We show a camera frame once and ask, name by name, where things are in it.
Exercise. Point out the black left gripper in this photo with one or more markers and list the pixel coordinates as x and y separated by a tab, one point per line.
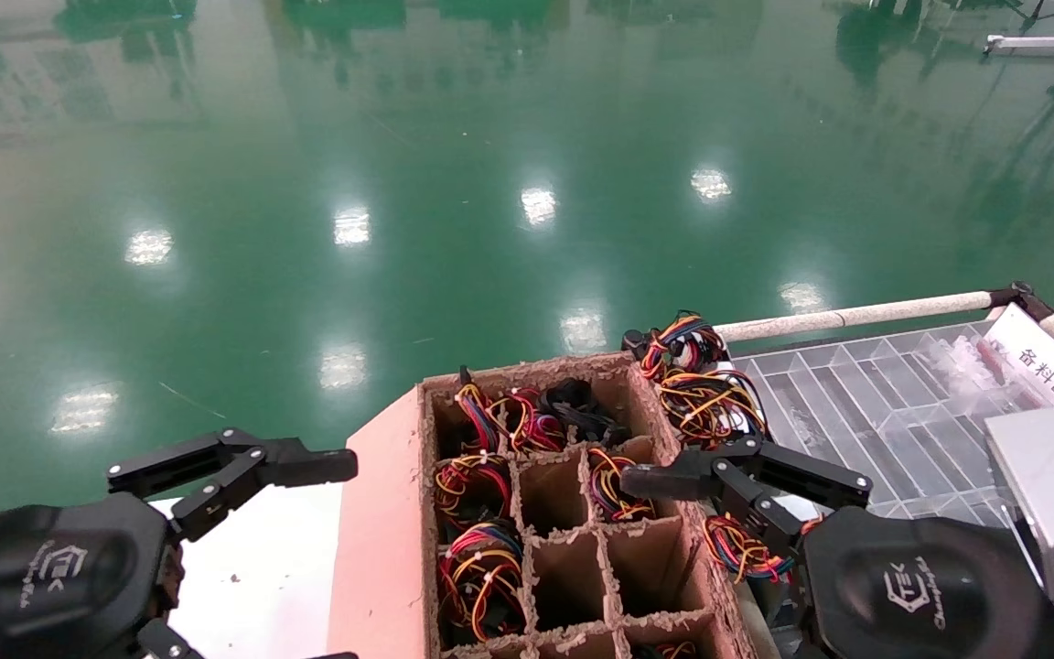
51	577

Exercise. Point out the white printed label sign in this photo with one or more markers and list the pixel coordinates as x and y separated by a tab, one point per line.
1039	371

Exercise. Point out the black tube corner connector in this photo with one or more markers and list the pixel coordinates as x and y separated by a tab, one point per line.
1021	295

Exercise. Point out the brown cardboard divider box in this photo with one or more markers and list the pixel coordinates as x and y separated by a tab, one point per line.
381	549

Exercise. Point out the long white foam tube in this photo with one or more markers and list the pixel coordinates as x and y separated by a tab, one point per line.
856	318

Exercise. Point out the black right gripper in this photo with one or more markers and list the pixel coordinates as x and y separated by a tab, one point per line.
911	595

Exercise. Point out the white stand base bar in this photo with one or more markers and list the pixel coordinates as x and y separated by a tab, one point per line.
1030	43

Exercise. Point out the clear plastic compartment tray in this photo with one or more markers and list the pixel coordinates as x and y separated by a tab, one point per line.
902	430

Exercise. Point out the clear bag of small parts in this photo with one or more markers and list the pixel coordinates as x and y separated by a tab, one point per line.
971	361

